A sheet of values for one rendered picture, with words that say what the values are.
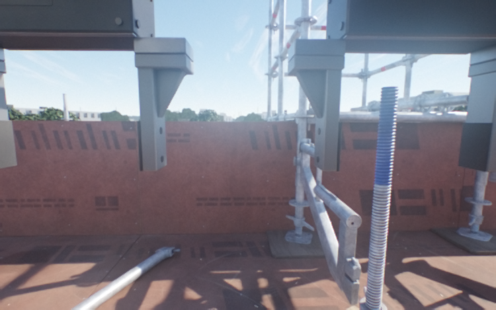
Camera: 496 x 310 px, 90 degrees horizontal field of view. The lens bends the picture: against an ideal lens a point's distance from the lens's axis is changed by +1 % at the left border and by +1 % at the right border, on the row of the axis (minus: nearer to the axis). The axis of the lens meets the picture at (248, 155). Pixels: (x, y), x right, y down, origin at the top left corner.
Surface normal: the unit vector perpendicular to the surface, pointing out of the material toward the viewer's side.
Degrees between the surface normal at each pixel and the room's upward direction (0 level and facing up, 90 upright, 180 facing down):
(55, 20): 90
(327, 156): 90
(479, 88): 90
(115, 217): 90
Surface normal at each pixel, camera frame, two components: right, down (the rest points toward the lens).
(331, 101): 0.02, 0.13
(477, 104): -1.00, 0.00
